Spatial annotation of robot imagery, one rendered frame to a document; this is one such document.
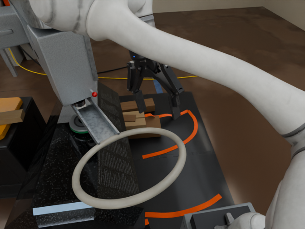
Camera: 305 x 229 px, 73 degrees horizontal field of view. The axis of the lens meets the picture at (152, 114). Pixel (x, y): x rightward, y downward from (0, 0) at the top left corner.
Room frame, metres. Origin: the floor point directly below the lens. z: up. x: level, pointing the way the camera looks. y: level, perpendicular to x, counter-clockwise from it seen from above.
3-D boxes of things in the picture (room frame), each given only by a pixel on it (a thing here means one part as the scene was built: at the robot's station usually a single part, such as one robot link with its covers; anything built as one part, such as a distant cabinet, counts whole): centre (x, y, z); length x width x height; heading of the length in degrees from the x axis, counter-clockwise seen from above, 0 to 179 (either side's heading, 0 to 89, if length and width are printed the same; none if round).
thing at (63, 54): (1.10, 0.53, 1.36); 0.36 x 0.22 x 0.45; 36
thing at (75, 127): (1.03, 0.49, 0.92); 0.21 x 0.21 x 0.01
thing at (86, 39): (1.04, 0.35, 1.41); 0.08 x 0.03 x 0.28; 36
